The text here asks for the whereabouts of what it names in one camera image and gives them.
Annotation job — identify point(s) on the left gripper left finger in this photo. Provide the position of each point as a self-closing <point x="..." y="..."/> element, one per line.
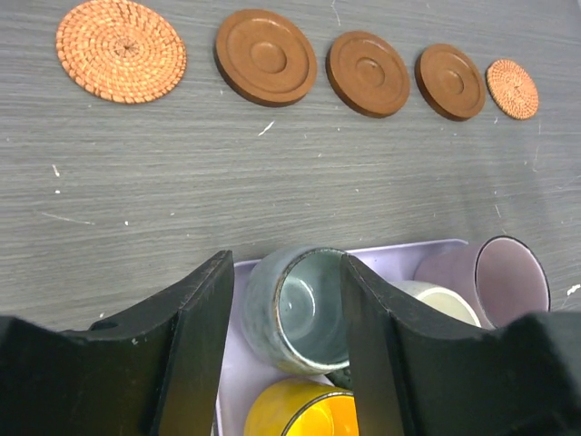
<point x="152" y="369"/>

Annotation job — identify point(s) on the woven rattan coaster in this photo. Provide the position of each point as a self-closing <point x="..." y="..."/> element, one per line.
<point x="512" y="89"/>
<point x="120" y="51"/>

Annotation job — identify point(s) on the brown wooden coaster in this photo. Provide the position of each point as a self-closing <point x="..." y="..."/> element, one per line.
<point x="450" y="82"/>
<point x="367" y="74"/>
<point x="265" y="57"/>

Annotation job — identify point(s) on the purple transparent mug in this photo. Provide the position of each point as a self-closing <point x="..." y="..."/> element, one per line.
<point x="501" y="279"/>

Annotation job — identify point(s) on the white ceramic mug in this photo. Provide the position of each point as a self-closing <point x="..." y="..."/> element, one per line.
<point x="441" y="299"/>

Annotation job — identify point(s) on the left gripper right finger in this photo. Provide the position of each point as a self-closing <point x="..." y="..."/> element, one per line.
<point x="416" y="371"/>

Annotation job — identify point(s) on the grey-green ceramic mug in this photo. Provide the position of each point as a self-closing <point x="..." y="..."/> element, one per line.
<point x="291" y="311"/>

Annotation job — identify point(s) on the lavender plastic tray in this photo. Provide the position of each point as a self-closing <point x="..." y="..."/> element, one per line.
<point x="244" y="376"/>

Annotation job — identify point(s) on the yellow transparent mug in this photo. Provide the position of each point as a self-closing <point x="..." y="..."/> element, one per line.
<point x="302" y="407"/>

